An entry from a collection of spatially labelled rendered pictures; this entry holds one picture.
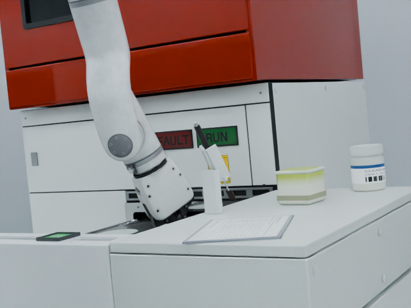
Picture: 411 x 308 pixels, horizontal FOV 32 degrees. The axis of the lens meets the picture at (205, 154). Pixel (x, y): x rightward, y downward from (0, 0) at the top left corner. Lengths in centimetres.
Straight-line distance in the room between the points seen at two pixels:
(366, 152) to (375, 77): 165
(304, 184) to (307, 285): 41
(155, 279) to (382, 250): 41
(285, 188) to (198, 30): 51
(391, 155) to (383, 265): 186
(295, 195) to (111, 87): 41
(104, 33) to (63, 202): 83
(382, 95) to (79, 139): 154
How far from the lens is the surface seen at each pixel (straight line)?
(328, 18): 209
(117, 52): 136
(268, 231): 109
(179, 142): 181
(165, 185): 144
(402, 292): 140
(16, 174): 437
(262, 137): 169
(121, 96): 131
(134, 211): 191
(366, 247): 121
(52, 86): 200
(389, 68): 312
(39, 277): 129
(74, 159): 203
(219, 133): 174
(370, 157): 151
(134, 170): 142
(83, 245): 120
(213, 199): 136
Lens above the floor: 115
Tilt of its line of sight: 3 degrees down
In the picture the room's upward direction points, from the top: 5 degrees counter-clockwise
